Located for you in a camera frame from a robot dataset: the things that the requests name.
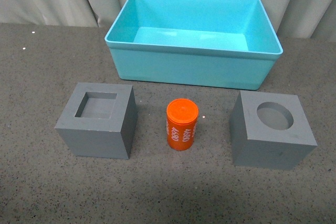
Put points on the gray cube round recess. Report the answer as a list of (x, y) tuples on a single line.
[(269, 130)]

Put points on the orange cylinder white numbers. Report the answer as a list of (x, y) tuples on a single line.
[(181, 120)]

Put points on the gray cube square recess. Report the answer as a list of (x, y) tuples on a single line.
[(99, 120)]

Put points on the blue plastic box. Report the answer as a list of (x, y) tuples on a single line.
[(213, 43)]

